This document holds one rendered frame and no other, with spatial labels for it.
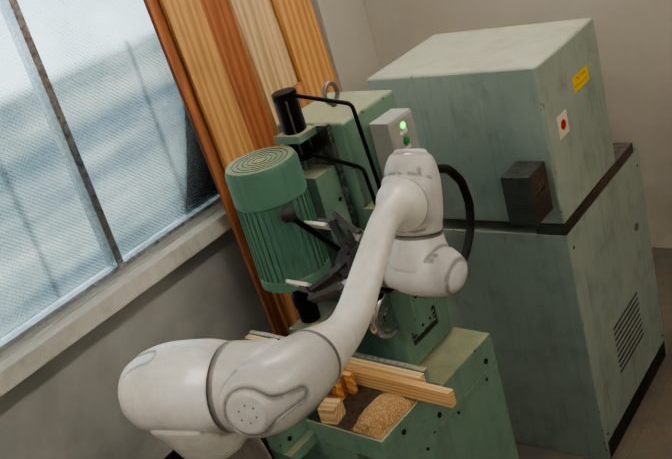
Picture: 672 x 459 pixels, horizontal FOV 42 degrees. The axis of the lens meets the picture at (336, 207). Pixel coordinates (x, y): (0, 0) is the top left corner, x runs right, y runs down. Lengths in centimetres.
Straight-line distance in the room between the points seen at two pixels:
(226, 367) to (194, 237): 234
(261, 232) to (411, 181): 50
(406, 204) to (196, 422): 57
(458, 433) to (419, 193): 96
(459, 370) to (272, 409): 123
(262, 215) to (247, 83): 175
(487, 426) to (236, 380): 142
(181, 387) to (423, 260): 59
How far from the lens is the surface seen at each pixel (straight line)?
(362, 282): 145
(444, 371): 234
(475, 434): 247
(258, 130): 370
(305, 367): 122
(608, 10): 399
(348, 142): 207
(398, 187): 160
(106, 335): 340
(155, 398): 130
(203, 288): 369
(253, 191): 195
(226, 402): 119
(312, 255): 204
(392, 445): 204
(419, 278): 166
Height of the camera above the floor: 212
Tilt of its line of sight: 22 degrees down
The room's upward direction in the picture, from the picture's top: 16 degrees counter-clockwise
